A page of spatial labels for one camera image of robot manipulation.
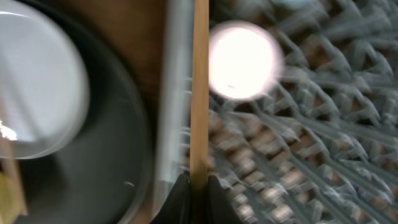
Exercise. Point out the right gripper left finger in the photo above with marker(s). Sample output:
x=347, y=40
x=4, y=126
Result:
x=177, y=206

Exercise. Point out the round black serving tray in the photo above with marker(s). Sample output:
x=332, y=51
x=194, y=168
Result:
x=102, y=176

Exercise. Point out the grey dishwasher rack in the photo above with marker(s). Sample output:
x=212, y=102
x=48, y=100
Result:
x=321, y=145

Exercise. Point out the pink cup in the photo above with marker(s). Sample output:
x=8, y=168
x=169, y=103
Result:
x=245, y=61

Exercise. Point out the wooden chopstick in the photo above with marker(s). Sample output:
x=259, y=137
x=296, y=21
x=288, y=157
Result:
x=199, y=119
x=13, y=171

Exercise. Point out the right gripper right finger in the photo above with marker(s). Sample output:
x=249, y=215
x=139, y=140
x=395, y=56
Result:
x=218, y=208

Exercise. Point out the grey plate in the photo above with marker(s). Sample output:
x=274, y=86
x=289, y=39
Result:
x=45, y=92

